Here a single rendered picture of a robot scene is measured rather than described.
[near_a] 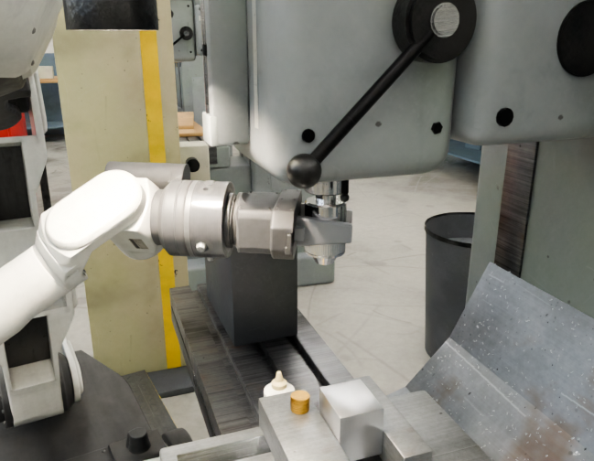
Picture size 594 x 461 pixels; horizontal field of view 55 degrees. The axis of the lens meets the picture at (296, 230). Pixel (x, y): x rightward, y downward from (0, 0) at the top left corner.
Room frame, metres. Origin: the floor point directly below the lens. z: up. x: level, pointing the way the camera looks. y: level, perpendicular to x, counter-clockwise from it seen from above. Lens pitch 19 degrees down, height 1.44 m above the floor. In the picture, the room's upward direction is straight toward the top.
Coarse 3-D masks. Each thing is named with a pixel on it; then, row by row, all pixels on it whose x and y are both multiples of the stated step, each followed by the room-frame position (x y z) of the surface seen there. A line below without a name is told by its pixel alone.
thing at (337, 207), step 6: (312, 198) 0.62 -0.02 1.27; (336, 198) 0.62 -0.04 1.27; (306, 204) 0.61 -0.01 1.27; (312, 204) 0.60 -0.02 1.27; (318, 204) 0.60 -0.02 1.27; (324, 204) 0.60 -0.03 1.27; (330, 204) 0.60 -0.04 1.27; (336, 204) 0.60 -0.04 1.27; (342, 204) 0.60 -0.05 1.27; (312, 210) 0.60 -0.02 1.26; (318, 210) 0.59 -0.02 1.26; (324, 210) 0.59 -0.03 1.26; (330, 210) 0.59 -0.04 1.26; (336, 210) 0.60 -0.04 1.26; (342, 210) 0.60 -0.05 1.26
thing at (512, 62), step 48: (480, 0) 0.55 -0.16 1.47; (528, 0) 0.55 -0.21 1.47; (576, 0) 0.57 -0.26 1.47; (480, 48) 0.55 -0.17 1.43; (528, 48) 0.55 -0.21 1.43; (576, 48) 0.57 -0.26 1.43; (480, 96) 0.55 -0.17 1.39; (528, 96) 0.56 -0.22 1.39; (576, 96) 0.58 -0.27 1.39; (480, 144) 0.55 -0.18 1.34
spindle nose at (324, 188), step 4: (316, 184) 0.60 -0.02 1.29; (320, 184) 0.59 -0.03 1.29; (324, 184) 0.59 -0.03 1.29; (328, 184) 0.59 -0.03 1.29; (332, 184) 0.59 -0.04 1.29; (336, 184) 0.59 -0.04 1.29; (340, 184) 0.60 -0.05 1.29; (308, 188) 0.60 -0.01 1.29; (312, 188) 0.60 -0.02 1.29; (316, 188) 0.60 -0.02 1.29; (320, 188) 0.59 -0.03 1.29; (324, 188) 0.59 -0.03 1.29; (328, 188) 0.59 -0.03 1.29; (332, 188) 0.59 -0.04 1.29; (336, 188) 0.59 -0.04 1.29; (340, 188) 0.60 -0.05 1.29; (308, 192) 0.60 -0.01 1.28; (312, 192) 0.60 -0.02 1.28; (316, 192) 0.60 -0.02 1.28; (320, 192) 0.59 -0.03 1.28; (324, 192) 0.59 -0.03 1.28; (328, 192) 0.59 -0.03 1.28; (332, 192) 0.59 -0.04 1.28; (336, 192) 0.59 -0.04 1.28
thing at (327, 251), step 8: (312, 216) 0.60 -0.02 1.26; (320, 216) 0.59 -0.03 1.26; (328, 216) 0.59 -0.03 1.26; (336, 216) 0.60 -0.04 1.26; (344, 216) 0.61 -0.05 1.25; (312, 248) 0.60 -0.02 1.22; (320, 248) 0.59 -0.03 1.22; (328, 248) 0.59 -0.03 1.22; (336, 248) 0.60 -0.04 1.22; (344, 248) 0.61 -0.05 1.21; (312, 256) 0.60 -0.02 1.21; (320, 256) 0.59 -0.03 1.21; (328, 256) 0.59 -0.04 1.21; (336, 256) 0.60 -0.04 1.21
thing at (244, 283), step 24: (216, 264) 0.99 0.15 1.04; (240, 264) 0.89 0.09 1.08; (264, 264) 0.91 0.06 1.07; (288, 264) 0.92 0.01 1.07; (216, 288) 1.00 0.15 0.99; (240, 288) 0.89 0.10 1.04; (264, 288) 0.90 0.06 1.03; (288, 288) 0.92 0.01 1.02; (216, 312) 1.01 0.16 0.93; (240, 312) 0.89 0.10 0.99; (264, 312) 0.90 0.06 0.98; (288, 312) 0.92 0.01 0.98; (240, 336) 0.89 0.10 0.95; (264, 336) 0.90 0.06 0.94; (288, 336) 0.92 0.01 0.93
